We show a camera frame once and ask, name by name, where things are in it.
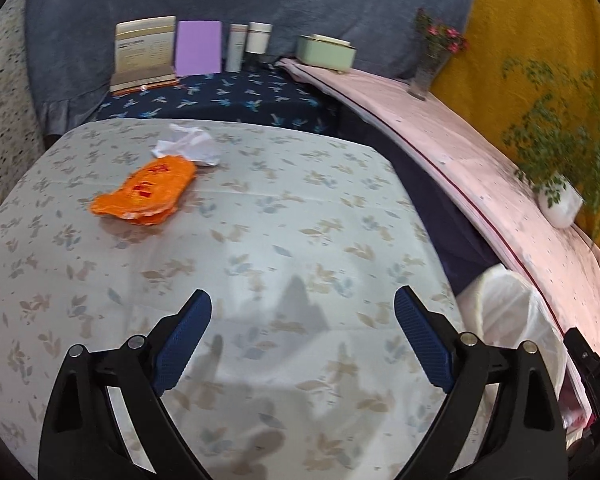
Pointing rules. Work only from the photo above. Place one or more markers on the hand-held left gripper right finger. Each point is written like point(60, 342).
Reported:
point(422, 340)

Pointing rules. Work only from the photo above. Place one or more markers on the yellow cloth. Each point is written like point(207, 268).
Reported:
point(530, 10)

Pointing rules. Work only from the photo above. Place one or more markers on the green leafy plant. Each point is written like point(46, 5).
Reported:
point(545, 125)

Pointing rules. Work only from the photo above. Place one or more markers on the dark purple cloth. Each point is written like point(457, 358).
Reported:
point(430, 200)

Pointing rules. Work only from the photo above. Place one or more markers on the white canister dark base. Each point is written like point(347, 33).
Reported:
point(258, 40)

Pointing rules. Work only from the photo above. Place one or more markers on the pale green box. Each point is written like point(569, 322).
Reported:
point(325, 55)

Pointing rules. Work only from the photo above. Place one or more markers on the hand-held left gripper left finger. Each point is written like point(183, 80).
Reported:
point(185, 340)

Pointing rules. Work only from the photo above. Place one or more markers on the glass vase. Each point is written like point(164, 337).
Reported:
point(424, 77)

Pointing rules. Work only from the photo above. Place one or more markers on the pink flower bunch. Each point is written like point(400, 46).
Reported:
point(442, 35)

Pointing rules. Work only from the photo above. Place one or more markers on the navy printed cloth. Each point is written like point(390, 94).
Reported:
point(230, 97)

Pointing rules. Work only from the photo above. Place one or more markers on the tall white canister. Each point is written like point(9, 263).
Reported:
point(235, 47)

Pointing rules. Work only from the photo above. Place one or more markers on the crumpled white paper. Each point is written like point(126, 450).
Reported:
point(195, 147)

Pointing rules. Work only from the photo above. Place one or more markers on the beige printed box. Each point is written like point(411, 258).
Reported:
point(142, 52)

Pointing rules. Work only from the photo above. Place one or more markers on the orange snack wrapper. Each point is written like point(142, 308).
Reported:
point(145, 190)

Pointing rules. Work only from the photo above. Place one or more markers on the white bagged trash bin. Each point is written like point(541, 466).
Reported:
point(510, 310)

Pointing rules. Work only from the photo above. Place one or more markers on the white plant pot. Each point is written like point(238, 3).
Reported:
point(565, 207)

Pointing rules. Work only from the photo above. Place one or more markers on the pink cloth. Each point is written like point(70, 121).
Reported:
point(455, 145)

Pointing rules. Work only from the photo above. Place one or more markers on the light floral tablecloth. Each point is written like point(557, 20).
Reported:
point(280, 240)

